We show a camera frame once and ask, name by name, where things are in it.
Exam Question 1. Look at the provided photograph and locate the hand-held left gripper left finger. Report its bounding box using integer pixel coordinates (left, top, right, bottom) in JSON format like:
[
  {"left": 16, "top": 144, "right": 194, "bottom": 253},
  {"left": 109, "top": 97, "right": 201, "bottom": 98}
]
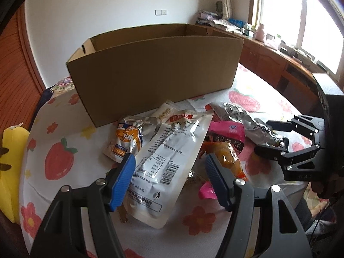
[{"left": 29, "top": 153, "right": 137, "bottom": 258}]

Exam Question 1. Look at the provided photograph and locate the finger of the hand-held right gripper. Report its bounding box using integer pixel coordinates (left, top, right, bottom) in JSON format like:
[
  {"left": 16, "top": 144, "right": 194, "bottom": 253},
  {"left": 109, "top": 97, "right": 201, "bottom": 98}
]
[
  {"left": 266, "top": 114, "right": 327, "bottom": 143},
  {"left": 254, "top": 137, "right": 327, "bottom": 173}
]

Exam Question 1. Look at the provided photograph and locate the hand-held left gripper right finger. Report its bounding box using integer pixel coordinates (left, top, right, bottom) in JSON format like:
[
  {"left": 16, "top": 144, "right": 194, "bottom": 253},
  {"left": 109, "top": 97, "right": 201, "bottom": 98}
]
[{"left": 205, "top": 153, "right": 313, "bottom": 258}]

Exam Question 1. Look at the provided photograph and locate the clear orange snack packet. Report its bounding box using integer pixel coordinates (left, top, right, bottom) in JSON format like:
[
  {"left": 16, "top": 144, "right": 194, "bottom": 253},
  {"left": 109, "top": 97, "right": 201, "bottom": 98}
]
[{"left": 199, "top": 141, "right": 249, "bottom": 183}]

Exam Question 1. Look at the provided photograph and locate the large white snack packet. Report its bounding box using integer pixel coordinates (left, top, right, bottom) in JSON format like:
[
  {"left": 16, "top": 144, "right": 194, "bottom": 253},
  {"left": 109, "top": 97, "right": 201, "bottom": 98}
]
[{"left": 122, "top": 109, "right": 215, "bottom": 229}]

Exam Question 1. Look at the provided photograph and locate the brown cardboard box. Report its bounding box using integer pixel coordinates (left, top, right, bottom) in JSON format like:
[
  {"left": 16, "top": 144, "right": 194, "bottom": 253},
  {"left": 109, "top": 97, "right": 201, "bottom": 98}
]
[{"left": 66, "top": 23, "right": 244, "bottom": 128}]

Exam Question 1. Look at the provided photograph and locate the person's right forearm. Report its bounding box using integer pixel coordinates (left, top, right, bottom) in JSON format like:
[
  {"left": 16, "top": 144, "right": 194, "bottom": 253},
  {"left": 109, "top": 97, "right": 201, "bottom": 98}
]
[{"left": 306, "top": 201, "right": 344, "bottom": 248}]

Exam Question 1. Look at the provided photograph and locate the small pink wrapper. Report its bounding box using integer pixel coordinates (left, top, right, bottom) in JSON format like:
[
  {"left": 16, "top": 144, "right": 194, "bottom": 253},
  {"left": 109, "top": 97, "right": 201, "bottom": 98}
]
[{"left": 199, "top": 181, "right": 219, "bottom": 200}]

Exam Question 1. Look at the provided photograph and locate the orange and silver snack packet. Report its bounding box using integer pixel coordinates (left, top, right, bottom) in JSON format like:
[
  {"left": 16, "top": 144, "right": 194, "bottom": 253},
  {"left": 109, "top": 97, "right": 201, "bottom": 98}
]
[{"left": 103, "top": 115, "right": 159, "bottom": 164}]

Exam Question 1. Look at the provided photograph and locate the pink snack packet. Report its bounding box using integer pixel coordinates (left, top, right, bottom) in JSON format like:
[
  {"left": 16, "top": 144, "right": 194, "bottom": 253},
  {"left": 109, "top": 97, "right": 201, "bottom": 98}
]
[{"left": 207, "top": 121, "right": 246, "bottom": 151}]

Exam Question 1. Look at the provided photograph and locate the wooden cabinet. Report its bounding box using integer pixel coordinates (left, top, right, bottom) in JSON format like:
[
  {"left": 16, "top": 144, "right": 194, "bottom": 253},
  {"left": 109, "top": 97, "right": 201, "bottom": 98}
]
[{"left": 193, "top": 23, "right": 324, "bottom": 111}]

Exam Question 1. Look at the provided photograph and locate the beige snack packet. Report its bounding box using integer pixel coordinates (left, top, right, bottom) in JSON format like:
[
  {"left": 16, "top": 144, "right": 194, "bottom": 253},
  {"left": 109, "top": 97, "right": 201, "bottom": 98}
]
[{"left": 154, "top": 101, "right": 189, "bottom": 124}]

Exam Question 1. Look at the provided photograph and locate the pink bottle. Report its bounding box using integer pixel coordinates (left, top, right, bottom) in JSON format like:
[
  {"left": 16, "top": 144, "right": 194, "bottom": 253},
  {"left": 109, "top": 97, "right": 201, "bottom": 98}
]
[{"left": 255, "top": 24, "right": 266, "bottom": 42}]

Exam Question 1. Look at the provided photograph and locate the window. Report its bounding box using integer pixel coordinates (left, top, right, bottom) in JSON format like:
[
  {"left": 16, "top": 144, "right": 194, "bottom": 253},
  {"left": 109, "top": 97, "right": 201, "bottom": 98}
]
[{"left": 253, "top": 0, "right": 344, "bottom": 76}]

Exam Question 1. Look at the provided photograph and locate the yellow plush toy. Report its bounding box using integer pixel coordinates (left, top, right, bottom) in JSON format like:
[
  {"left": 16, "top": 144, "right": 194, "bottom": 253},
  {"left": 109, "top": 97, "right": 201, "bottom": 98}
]
[{"left": 0, "top": 125, "right": 31, "bottom": 223}]

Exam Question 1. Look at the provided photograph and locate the purple floral bedsheet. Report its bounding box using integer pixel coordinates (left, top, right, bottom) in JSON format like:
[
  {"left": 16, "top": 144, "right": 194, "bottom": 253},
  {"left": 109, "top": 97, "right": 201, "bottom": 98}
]
[{"left": 51, "top": 76, "right": 76, "bottom": 92}]

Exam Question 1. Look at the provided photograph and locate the pile of clutter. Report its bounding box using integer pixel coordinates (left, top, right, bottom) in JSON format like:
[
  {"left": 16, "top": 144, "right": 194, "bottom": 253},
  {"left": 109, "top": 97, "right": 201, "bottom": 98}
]
[{"left": 195, "top": 9, "right": 248, "bottom": 34}]

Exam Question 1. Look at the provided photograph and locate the wooden wardrobe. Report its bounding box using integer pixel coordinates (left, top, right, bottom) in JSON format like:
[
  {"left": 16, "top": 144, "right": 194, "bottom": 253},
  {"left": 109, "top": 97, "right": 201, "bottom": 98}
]
[{"left": 0, "top": 11, "right": 46, "bottom": 137}]

